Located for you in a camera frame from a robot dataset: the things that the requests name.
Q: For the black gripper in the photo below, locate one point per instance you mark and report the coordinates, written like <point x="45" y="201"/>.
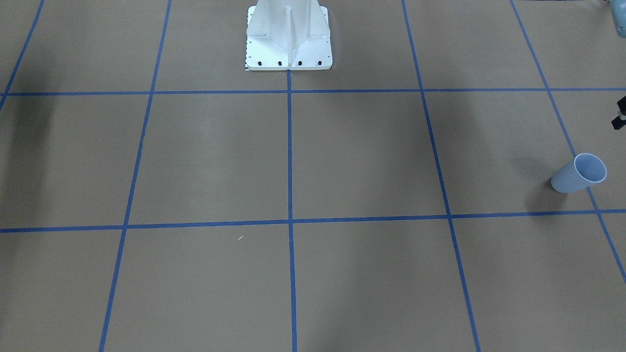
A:
<point x="621" y="120"/>

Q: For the light blue plastic cup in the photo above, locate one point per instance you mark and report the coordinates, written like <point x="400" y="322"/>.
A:
<point x="584" y="170"/>

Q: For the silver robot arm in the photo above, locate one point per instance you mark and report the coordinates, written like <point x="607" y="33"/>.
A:
<point x="618" y="9"/>

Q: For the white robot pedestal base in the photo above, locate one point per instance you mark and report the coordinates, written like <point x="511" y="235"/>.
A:
<point x="288" y="35"/>

